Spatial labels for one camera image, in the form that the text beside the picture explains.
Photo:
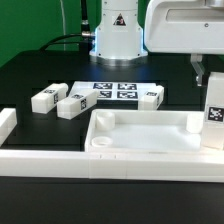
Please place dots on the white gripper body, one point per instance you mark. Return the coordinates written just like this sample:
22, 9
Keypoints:
185, 26

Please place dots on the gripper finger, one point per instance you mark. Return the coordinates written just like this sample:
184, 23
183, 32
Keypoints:
197, 64

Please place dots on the white desk top tray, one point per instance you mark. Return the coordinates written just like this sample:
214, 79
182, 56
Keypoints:
136, 131

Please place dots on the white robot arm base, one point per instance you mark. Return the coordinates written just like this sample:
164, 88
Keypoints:
118, 37

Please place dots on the white left fence block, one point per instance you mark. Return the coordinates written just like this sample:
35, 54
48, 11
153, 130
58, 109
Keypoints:
8, 121

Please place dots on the white front fence bar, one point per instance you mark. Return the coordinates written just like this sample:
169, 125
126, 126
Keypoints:
124, 166

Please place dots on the white marker base plate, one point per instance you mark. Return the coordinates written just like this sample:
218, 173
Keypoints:
121, 91

